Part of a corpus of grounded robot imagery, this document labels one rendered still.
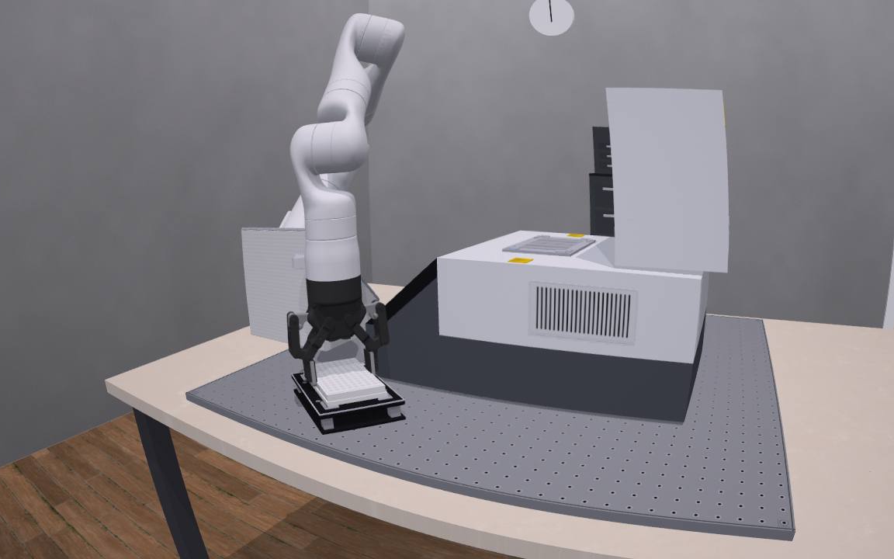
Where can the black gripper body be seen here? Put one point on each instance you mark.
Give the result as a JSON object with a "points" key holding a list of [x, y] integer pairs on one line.
{"points": [[321, 294]]}

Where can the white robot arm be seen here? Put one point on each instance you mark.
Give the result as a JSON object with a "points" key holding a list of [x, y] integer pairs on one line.
{"points": [[331, 249]]}

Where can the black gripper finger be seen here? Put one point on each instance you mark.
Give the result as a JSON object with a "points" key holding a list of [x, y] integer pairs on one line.
{"points": [[377, 311], [307, 353]]}

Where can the black rectangular frame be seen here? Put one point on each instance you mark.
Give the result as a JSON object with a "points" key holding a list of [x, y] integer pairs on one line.
{"points": [[350, 416]]}

